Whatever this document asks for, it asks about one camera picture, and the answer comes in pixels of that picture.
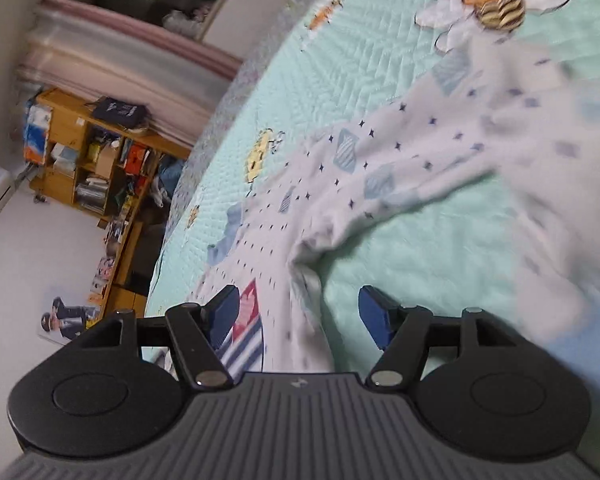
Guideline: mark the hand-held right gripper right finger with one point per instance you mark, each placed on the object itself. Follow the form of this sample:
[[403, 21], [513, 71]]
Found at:
[[375, 315]]

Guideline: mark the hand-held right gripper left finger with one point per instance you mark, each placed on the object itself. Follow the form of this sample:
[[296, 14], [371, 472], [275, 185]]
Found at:
[[224, 315]]

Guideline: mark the white printed baby romper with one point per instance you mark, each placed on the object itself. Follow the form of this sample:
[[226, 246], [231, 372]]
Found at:
[[380, 160]]

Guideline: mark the wooden desk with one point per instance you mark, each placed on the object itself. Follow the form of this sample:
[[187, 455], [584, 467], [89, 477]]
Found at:
[[130, 255]]

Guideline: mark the blue cloth pile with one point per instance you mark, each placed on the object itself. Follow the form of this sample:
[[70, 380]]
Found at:
[[172, 177]]

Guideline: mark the purple floral bed sheet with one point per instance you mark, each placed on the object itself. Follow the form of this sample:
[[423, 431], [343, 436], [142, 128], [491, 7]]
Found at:
[[215, 130]]

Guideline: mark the wooden bookshelf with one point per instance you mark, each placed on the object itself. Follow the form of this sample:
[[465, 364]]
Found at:
[[105, 165]]

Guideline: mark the dark hanging bag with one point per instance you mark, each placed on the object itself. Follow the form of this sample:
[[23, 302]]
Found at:
[[120, 112]]

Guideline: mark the bee print quilted bedspread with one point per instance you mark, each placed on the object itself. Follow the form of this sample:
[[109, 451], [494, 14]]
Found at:
[[370, 60]]

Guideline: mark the pink striped curtain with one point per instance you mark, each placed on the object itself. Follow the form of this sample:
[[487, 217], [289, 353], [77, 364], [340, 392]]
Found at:
[[130, 60]]

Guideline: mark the wall poster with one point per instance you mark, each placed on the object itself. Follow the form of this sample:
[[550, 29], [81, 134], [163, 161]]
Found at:
[[67, 317]]

